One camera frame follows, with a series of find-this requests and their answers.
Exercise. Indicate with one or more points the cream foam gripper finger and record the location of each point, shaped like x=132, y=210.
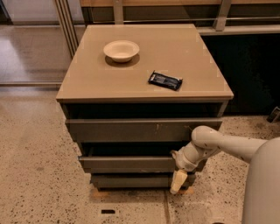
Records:
x=178, y=179

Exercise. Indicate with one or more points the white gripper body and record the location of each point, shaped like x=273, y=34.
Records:
x=185, y=162

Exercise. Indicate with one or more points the grey drawer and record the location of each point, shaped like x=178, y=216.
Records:
x=136, y=130
x=133, y=164
x=131, y=180

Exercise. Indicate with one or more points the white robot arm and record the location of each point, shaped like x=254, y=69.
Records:
x=262, y=192

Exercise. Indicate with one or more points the dark robot base part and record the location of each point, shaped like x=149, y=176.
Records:
x=273, y=116

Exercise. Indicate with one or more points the grey top drawer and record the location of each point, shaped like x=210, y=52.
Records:
x=136, y=130

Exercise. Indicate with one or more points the grey bottom drawer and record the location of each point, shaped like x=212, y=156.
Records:
x=131, y=180

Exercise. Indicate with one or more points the grey drawer cabinet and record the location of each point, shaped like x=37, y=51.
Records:
x=96, y=87

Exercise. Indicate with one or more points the black snack packet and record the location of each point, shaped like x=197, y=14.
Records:
x=165, y=81

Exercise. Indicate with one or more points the white ceramic bowl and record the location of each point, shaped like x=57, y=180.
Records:
x=121, y=51

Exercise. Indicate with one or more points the metal railing frame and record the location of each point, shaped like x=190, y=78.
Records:
x=211, y=17

